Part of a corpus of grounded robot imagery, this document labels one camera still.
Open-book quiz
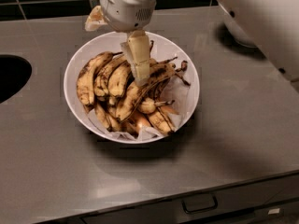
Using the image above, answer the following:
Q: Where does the large front spotted banana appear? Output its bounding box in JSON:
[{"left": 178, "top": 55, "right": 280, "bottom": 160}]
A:
[{"left": 115, "top": 61, "right": 189, "bottom": 123}]

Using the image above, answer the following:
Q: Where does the white paper bowl liner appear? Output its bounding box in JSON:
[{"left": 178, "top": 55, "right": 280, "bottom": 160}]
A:
[{"left": 88, "top": 78, "right": 192, "bottom": 144}]

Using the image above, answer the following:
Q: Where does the white bowl with bananas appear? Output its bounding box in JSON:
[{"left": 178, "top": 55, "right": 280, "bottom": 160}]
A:
[{"left": 64, "top": 32, "right": 200, "bottom": 138}]

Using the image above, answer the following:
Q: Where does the lower right banana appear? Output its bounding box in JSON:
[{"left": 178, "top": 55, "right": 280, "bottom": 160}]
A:
[{"left": 147, "top": 105, "right": 178, "bottom": 135}]

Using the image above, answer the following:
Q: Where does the lower left banana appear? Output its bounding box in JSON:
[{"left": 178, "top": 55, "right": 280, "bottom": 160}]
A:
[{"left": 94, "top": 103, "right": 121, "bottom": 132}]

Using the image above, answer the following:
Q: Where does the black drawer handle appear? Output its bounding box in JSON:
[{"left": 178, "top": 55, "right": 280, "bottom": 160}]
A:
[{"left": 181, "top": 194, "right": 218, "bottom": 215}]

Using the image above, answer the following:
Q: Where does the dark round counter opening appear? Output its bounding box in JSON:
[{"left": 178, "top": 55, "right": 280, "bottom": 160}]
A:
[{"left": 0, "top": 55, "right": 32, "bottom": 103}]

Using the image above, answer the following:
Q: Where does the grey drawer front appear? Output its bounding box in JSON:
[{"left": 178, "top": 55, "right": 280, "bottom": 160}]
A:
[{"left": 81, "top": 175, "right": 299, "bottom": 224}]

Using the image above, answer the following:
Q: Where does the small stubby banana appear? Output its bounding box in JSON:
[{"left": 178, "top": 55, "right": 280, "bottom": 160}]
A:
[{"left": 137, "top": 97, "right": 174, "bottom": 114}]

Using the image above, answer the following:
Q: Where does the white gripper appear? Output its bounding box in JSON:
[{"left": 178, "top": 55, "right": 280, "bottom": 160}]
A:
[{"left": 85, "top": 0, "right": 156, "bottom": 87}]

